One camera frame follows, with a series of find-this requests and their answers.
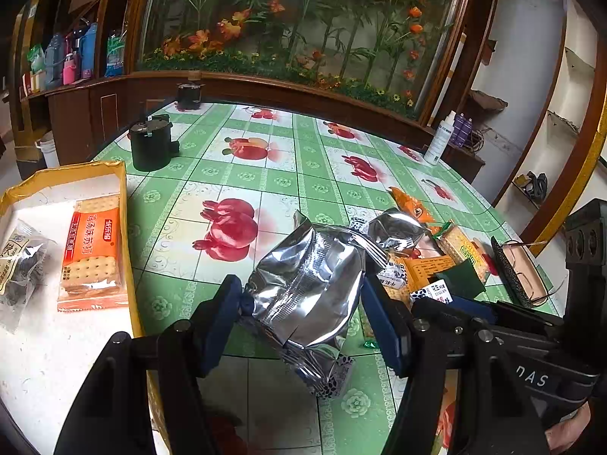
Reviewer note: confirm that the orange biscuit pack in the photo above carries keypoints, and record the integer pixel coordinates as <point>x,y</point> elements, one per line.
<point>404,276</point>

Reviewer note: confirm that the green floral tablecloth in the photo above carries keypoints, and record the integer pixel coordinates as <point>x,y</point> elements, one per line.
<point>225,201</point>

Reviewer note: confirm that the blue bottle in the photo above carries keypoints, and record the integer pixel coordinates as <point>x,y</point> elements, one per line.
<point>87,47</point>

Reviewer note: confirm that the flower painting glass panel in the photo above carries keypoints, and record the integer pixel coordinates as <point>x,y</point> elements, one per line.
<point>382,52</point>

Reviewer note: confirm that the orange snack sachet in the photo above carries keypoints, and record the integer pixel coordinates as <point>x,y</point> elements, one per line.
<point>411,205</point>

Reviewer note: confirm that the green cracker packet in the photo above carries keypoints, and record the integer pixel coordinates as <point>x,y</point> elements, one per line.
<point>455,243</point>

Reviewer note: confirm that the small black container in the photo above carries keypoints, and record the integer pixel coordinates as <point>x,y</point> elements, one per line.
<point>189,96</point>

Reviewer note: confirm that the purple bottle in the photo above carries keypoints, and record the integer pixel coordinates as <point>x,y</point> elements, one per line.
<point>462,130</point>

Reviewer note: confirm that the black cylindrical container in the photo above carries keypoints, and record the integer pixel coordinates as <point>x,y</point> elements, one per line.
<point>151,143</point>

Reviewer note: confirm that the pink bottle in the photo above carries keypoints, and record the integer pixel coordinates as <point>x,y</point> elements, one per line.
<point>70,68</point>

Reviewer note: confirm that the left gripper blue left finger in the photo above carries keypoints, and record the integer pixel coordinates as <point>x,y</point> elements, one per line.
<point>212,322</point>

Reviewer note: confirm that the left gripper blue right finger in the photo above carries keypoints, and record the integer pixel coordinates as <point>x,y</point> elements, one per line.
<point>399,335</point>

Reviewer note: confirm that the white spray bottle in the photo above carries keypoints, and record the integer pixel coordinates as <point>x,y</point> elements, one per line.
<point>441,139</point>

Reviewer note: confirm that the large silver foil snack bag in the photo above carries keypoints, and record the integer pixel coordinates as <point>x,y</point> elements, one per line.
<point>301,297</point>

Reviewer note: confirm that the small silver foil bag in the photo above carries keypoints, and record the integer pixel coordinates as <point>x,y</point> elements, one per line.
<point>394,230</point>

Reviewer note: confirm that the eyeglasses in black case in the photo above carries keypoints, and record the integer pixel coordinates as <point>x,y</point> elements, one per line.
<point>519,274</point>

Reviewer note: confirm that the orange cracker packet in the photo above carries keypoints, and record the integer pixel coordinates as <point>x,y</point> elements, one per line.
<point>91,267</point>

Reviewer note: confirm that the dark snack clear bag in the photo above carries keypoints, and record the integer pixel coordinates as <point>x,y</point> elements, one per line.
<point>24,259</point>

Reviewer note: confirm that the right hand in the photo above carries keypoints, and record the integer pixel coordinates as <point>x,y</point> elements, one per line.
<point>563,435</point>

